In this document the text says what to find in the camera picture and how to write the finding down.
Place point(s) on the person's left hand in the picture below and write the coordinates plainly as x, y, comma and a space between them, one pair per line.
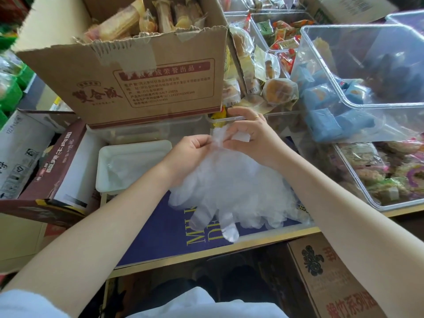
184, 155

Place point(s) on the person's right hand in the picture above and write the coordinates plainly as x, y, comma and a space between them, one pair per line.
265, 139

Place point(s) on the person's left thumb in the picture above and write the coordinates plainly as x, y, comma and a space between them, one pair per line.
198, 138

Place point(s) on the person's right thumb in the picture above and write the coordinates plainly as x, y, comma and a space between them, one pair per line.
236, 147

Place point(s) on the bundle of clear plastic gloves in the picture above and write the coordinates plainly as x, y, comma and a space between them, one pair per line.
232, 185

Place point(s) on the person's right forearm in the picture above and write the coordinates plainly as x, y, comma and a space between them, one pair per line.
347, 218

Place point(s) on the person's left forearm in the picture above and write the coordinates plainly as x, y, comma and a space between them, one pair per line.
89, 235

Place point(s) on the yellow snack packet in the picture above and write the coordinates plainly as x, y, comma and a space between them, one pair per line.
219, 114

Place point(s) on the clear lidded plastic bin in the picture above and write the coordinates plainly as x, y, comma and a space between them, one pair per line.
149, 129

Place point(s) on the pile of wrapped bread packets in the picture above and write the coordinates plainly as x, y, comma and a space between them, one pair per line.
265, 86

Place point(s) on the white plastic tray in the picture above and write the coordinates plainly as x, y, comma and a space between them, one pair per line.
129, 165

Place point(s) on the large red-printed cardboard box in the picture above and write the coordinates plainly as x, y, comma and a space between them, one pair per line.
132, 79

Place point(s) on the pile of blue snack packets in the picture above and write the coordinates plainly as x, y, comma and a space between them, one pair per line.
326, 109

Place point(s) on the navy printed flat box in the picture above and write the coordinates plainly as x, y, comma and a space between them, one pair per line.
155, 235

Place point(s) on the pile of red orange packets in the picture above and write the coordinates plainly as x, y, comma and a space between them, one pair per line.
285, 39

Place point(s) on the clear bin of red packets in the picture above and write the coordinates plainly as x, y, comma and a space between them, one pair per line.
265, 19

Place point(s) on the pile of boxed snack packets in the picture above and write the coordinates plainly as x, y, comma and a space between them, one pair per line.
139, 18

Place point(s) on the person's dark trousers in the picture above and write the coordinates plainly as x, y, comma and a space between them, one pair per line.
238, 281

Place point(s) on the brown printed carton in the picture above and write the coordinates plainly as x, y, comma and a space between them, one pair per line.
56, 168

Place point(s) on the clear bin of small sweets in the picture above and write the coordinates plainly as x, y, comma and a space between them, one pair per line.
265, 2

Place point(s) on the clear bin of colourful snacks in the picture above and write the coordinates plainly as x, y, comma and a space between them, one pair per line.
381, 182

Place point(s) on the pile of colourful snack packets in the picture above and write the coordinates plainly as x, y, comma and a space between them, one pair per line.
391, 168

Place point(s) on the large tilted clear plastic bin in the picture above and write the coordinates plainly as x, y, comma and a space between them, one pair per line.
374, 62

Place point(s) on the person's white shirt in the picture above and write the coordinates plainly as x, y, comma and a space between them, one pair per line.
185, 304

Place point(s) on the brown box with flower print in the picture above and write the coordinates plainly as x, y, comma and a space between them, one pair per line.
334, 281

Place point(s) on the white cardboard box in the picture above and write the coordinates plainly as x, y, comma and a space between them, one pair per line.
20, 152

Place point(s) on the empty clear plastic bin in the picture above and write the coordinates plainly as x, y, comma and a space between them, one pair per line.
407, 19

